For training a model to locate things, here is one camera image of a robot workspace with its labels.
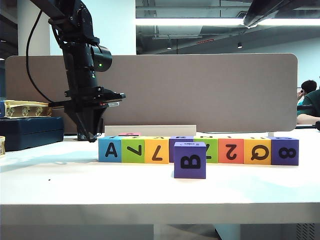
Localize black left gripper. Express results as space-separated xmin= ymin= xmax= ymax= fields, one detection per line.
xmin=51 ymin=86 xmax=126 ymax=143

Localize blue block with fish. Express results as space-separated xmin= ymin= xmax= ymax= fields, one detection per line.
xmin=98 ymin=136 xmax=123 ymax=163

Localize green block with duck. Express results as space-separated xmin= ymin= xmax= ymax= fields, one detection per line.
xmin=121 ymin=136 xmax=146 ymax=164

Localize yellow block with seven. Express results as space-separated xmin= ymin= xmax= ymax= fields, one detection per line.
xmin=144 ymin=136 xmax=170 ymax=165

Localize purple block with giraffe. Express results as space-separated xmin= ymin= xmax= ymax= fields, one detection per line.
xmin=168 ymin=135 xmax=195 ymax=163

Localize green block with N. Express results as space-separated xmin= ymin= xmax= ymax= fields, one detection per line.
xmin=193 ymin=136 xmax=219 ymax=164

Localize orange block with two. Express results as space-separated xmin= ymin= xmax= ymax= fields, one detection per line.
xmin=217 ymin=136 xmax=245 ymax=165

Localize yellow block with Q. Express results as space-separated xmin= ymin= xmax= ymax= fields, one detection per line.
xmin=243 ymin=136 xmax=272 ymax=165

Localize purple block with eight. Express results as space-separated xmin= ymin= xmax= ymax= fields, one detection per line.
xmin=270 ymin=136 xmax=300 ymax=166

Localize black mug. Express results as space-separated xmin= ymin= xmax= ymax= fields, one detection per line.
xmin=76 ymin=124 xmax=105 ymax=142

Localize dark blue box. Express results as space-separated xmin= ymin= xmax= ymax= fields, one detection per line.
xmin=0 ymin=116 xmax=65 ymax=152

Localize cream patterned box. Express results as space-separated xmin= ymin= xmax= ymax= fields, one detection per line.
xmin=4 ymin=100 xmax=53 ymax=118

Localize purple block with orange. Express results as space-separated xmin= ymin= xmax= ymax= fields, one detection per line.
xmin=173 ymin=141 xmax=207 ymax=180

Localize brown desk divider panel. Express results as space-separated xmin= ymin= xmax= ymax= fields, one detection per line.
xmin=4 ymin=53 xmax=299 ymax=133

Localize white ceiling light strip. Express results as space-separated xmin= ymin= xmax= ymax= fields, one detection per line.
xmin=134 ymin=17 xmax=320 ymax=27

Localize person in dark green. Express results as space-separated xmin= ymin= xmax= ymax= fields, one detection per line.
xmin=296 ymin=79 xmax=320 ymax=125

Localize black cable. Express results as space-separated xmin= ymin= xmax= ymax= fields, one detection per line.
xmin=25 ymin=9 xmax=56 ymax=104

